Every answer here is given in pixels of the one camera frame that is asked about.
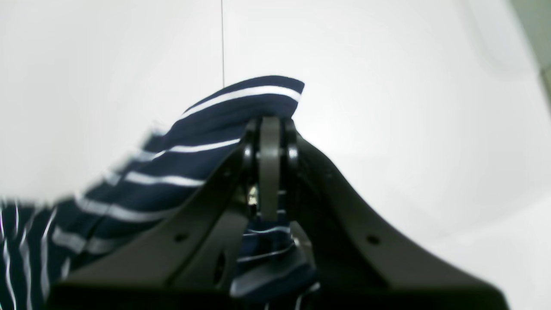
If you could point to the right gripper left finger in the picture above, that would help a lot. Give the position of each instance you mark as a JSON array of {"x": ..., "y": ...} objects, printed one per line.
[{"x": 187, "y": 262}]

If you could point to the navy white striped t-shirt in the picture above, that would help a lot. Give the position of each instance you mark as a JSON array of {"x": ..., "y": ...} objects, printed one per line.
[{"x": 42, "y": 242}]

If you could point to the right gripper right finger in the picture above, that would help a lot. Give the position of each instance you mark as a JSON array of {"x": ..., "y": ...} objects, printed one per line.
[{"x": 362, "y": 261}]

